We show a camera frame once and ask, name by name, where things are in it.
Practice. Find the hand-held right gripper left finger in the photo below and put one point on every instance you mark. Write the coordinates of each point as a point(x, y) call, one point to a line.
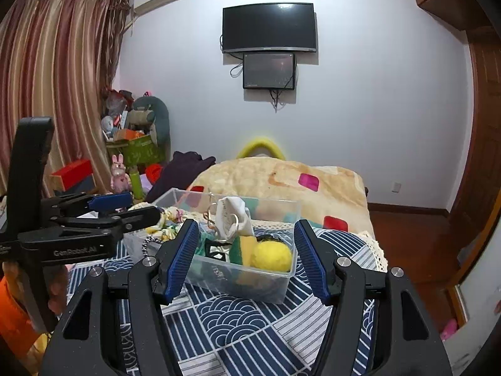
point(182, 260)

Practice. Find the floral fabric scrunchie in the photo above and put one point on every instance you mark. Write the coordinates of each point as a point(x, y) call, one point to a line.
point(168, 219)

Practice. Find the beige patterned blanket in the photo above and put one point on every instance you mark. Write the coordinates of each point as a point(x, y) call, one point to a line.
point(336, 192)

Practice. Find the person's left hand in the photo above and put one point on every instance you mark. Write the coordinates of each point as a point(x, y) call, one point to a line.
point(58, 288)

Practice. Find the striped brown curtain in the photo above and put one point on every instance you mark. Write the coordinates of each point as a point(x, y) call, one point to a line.
point(58, 66)

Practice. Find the yellow fuzzy hoop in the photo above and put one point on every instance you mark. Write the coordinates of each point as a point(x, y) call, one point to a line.
point(260, 143)

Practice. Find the dark purple clothing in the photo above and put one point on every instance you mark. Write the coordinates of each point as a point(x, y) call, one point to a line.
point(180, 168)

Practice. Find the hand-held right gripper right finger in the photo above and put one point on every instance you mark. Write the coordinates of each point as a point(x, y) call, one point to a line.
point(311, 260)

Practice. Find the small black wall monitor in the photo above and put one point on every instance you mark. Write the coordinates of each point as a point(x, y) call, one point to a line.
point(269, 70)

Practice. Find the grey plush toy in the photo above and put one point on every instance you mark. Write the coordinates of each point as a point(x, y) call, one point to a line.
point(158, 119)

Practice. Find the green cardboard box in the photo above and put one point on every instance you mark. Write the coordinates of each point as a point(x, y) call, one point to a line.
point(137, 150)

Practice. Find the blue white patterned cloth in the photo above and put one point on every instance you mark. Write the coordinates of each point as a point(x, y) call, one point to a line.
point(242, 333)

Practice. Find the pink object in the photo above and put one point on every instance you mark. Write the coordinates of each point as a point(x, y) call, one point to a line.
point(449, 329)

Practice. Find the white wall outlet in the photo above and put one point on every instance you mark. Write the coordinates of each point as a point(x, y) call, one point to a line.
point(397, 187)

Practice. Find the yellow green sponge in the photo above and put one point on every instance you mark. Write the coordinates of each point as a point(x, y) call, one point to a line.
point(244, 244)

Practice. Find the green bottle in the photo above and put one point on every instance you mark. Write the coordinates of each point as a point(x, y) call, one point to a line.
point(136, 184)

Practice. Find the red cloth item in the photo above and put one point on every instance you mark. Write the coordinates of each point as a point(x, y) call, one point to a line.
point(154, 171)

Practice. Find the clear plastic storage box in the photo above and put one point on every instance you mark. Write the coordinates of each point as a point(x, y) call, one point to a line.
point(242, 286)

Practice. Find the black wall television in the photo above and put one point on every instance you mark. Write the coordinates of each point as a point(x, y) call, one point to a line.
point(268, 27)

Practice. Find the pile of toys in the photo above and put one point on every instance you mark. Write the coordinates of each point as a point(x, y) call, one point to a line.
point(115, 113)

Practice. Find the pink rabbit figure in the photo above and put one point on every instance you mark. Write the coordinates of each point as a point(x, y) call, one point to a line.
point(120, 176)

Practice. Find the white sock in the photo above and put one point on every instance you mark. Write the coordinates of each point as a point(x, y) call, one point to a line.
point(231, 215)

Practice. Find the yellow fuzzy ball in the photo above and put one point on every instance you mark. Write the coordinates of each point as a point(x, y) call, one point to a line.
point(272, 256)

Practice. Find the wooden door frame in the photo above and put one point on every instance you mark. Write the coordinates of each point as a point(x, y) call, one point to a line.
point(481, 145)

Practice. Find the red box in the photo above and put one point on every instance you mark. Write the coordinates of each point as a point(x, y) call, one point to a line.
point(74, 170)

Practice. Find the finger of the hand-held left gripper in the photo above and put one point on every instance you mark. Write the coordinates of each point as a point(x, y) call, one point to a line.
point(109, 201)
point(137, 219)

